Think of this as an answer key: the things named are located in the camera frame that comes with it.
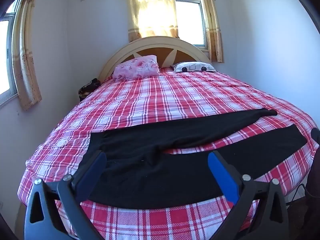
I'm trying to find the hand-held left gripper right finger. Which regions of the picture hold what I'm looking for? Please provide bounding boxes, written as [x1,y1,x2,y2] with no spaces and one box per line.
[207,151,291,240]

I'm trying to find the black pants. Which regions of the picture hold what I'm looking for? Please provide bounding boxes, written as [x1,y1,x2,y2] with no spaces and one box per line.
[78,108,308,209]

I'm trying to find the red plaid bed sheet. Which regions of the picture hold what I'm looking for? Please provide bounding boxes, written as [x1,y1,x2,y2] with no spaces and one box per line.
[17,70,320,240]

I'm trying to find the cream wooden headboard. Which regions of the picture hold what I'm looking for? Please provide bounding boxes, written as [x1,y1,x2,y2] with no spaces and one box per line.
[99,36,212,81]

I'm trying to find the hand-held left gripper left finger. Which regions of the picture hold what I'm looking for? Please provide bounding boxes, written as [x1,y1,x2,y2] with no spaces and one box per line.
[24,150,108,240]

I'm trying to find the dark cloth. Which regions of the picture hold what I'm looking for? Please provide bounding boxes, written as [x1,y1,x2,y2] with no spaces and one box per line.
[78,78,101,102]

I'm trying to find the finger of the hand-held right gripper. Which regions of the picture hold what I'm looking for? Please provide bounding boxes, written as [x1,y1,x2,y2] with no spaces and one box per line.
[311,127,320,146]

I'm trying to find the black cable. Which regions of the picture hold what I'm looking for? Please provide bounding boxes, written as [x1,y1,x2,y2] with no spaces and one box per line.
[287,183,320,206]

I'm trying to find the yellow patterned curtain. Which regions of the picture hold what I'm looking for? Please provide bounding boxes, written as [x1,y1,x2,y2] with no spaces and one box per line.
[12,0,42,111]
[125,0,179,43]
[196,0,224,63]

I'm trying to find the pink floral pillow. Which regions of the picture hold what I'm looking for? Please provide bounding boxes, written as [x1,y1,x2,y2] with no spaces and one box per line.
[112,55,161,81]

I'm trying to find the white patterned pillow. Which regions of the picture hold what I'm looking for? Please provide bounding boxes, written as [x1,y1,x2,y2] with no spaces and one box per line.
[171,61,217,74]

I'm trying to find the person's dark clothing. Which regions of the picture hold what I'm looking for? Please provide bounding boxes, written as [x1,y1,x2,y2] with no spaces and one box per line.
[305,145,320,240]

